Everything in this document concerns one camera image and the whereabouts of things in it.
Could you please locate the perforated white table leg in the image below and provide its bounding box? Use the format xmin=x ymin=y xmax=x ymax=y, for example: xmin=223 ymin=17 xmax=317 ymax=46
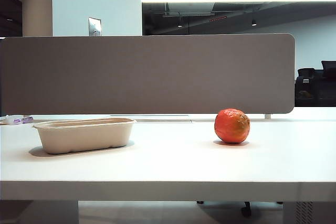
xmin=285 ymin=200 xmax=336 ymax=224

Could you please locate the beige paper lunchbox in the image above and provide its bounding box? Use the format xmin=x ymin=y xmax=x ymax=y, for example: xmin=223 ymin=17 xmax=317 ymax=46
xmin=32 ymin=118 xmax=138 ymax=155

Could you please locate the metal wall plate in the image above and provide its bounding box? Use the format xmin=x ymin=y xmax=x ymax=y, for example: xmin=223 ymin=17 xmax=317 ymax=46
xmin=88 ymin=16 xmax=102 ymax=37

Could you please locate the black cushion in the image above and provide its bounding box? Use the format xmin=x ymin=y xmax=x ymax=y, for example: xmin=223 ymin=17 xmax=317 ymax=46
xmin=321 ymin=60 xmax=336 ymax=79

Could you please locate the white purple packet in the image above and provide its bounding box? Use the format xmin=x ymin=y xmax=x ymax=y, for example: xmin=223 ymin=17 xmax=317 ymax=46
xmin=7 ymin=115 xmax=34 ymax=125

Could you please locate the black sofa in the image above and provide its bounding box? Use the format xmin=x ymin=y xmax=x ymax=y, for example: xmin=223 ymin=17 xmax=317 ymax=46
xmin=294 ymin=68 xmax=336 ymax=108

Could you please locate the orange fruit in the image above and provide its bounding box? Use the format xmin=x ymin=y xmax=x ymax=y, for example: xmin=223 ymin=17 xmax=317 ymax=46
xmin=214 ymin=108 xmax=251 ymax=145

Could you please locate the black chair caster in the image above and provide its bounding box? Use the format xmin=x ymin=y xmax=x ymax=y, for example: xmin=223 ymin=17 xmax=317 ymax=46
xmin=241 ymin=201 xmax=252 ymax=218

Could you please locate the beige round column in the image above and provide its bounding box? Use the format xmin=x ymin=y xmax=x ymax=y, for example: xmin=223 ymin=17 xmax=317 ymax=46
xmin=22 ymin=0 xmax=53 ymax=37

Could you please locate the grey fabric desk divider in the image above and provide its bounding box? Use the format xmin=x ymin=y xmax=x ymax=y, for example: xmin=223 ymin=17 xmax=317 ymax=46
xmin=0 ymin=33 xmax=295 ymax=116

